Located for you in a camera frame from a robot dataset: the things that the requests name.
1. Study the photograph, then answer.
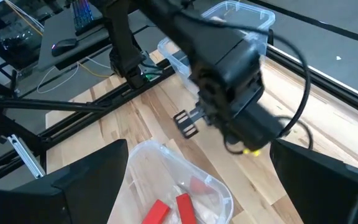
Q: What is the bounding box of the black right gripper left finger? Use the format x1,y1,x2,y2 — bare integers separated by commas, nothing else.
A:
0,138,129,224

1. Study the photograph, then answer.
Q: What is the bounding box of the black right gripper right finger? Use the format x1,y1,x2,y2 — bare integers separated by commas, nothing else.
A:
270,139,358,224

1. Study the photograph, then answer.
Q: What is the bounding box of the clear plastic bin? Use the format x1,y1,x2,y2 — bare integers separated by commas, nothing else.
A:
157,0,276,97
106,139,235,224

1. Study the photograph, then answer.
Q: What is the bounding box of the red rectangular block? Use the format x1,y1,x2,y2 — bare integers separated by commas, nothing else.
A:
175,192,198,224
140,198,171,224

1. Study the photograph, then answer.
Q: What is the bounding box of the yellow tape tag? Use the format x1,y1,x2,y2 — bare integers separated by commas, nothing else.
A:
242,148,262,157

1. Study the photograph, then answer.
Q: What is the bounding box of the black computer mouse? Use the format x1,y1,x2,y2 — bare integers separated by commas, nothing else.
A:
50,37,79,58

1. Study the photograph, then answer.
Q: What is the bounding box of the dark grey desk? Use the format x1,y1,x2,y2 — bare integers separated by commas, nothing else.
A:
37,0,155,72

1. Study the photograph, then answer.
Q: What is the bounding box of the backlit keyboard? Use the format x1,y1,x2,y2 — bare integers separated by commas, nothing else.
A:
71,0,95,34

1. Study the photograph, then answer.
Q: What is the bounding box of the silver aluminium bracket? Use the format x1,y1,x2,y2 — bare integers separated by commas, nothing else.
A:
7,134,47,180

